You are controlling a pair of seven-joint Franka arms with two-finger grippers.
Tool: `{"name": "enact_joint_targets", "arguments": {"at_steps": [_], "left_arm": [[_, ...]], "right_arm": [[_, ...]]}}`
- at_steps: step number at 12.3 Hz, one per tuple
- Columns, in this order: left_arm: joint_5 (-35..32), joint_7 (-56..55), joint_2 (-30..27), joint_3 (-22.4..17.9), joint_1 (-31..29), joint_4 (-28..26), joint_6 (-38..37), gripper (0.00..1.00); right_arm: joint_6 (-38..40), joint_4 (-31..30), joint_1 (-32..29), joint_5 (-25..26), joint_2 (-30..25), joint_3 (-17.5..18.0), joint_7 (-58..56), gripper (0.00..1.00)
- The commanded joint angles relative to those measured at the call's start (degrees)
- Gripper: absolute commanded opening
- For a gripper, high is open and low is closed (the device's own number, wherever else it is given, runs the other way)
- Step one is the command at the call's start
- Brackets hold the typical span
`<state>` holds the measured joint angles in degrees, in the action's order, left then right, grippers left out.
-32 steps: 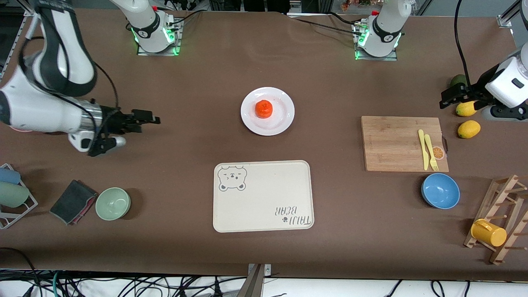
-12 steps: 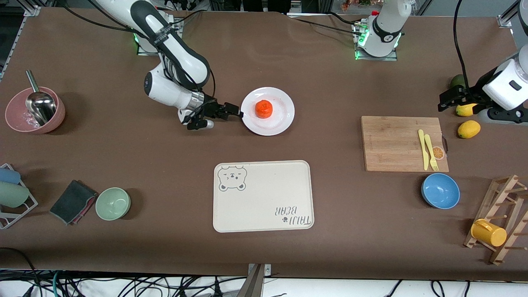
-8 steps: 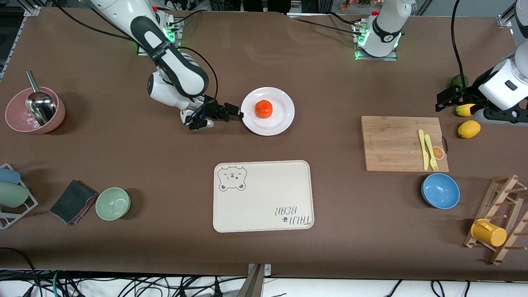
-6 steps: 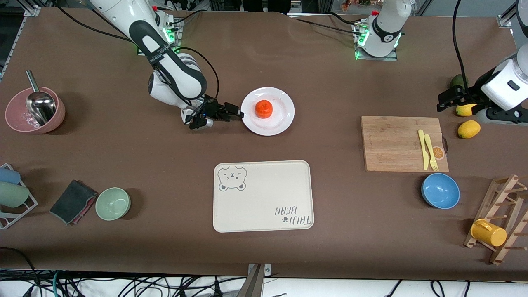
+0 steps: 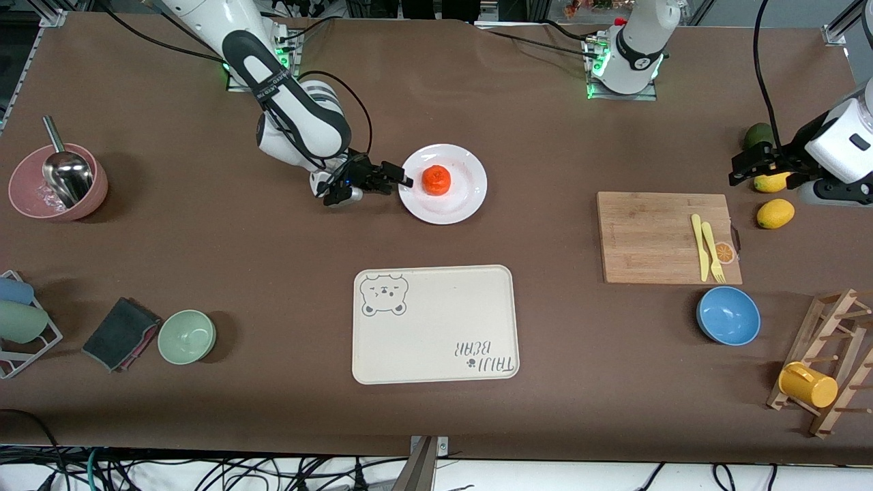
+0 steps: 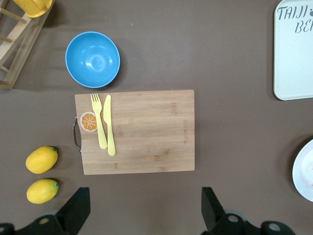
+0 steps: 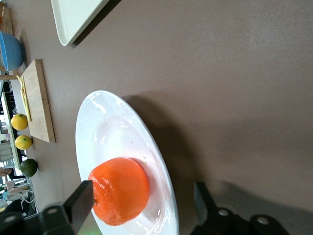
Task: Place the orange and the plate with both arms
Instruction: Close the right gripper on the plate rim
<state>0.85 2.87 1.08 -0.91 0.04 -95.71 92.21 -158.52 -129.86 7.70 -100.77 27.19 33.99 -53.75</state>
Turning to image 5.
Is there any pale green bowl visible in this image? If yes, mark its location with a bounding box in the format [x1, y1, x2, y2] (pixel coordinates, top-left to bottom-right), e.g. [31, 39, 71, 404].
[158, 310, 217, 366]

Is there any orange fruit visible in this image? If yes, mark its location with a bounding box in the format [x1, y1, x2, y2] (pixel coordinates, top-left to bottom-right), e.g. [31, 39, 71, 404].
[421, 164, 452, 197]

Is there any white round plate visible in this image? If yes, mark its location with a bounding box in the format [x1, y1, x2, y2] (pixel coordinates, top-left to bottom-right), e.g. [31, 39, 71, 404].
[398, 143, 488, 226]

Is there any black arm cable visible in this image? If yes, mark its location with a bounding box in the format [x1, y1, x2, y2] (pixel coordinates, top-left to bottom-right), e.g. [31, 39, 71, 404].
[752, 0, 785, 147]
[297, 68, 374, 168]

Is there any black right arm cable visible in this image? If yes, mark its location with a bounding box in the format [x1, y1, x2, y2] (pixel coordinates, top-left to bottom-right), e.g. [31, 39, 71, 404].
[297, 68, 374, 168]

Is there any metal scoop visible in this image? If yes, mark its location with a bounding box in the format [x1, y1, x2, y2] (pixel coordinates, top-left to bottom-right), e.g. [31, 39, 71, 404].
[42, 116, 94, 209]

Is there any green avocado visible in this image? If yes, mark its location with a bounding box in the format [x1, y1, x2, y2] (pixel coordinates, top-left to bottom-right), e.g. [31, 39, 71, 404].
[743, 123, 775, 151]

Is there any wooden peg rack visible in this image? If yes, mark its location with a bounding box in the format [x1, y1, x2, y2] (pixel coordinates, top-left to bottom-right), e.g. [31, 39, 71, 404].
[767, 288, 873, 438]

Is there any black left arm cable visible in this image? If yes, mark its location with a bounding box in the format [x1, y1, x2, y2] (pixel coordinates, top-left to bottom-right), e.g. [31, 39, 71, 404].
[752, 0, 785, 147]

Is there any yellow lemon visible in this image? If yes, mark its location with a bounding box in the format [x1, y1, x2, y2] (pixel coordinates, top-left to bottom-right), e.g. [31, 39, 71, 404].
[753, 172, 792, 194]
[756, 198, 796, 230]

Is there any yellow plastic fork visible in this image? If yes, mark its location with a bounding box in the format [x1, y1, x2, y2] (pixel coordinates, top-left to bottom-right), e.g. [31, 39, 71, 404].
[701, 222, 726, 284]

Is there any pale green cup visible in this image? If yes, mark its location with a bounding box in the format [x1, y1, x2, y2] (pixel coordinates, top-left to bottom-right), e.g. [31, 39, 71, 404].
[0, 300, 50, 344]

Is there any blue bowl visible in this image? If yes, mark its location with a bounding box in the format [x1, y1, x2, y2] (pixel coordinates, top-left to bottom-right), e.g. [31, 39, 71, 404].
[696, 286, 761, 346]

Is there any yellow mug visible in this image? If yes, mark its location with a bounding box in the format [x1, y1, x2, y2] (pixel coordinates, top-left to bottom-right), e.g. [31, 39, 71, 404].
[778, 361, 839, 409]

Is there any aluminium frame rail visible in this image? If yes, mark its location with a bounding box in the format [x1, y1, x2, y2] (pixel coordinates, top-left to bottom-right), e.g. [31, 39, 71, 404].
[0, 7, 69, 134]
[822, 0, 873, 76]

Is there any white wire cup rack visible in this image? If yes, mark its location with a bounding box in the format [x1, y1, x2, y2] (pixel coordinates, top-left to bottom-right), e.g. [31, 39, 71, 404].
[0, 270, 63, 380]

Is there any dark grey folded cloth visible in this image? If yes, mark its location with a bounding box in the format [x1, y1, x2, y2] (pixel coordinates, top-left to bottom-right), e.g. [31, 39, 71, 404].
[82, 297, 162, 373]

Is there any white tray with bear print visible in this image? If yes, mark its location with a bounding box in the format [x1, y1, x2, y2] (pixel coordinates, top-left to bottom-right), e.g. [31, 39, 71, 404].
[352, 265, 520, 385]

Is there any pink bowl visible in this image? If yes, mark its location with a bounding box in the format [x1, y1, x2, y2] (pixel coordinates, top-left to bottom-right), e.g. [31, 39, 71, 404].
[8, 143, 109, 222]

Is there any blue cup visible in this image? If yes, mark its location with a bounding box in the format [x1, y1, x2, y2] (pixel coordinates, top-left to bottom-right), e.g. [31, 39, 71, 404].
[0, 276, 35, 306]

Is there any yellow plastic knife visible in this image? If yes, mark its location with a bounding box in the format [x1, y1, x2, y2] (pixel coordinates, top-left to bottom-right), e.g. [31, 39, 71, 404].
[691, 213, 711, 282]

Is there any wooden cutting board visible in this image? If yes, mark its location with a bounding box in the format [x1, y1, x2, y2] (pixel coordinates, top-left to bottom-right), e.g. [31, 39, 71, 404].
[597, 191, 743, 285]

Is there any metal table clamp bracket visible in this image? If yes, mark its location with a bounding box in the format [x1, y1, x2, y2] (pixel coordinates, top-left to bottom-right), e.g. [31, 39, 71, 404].
[392, 435, 451, 491]

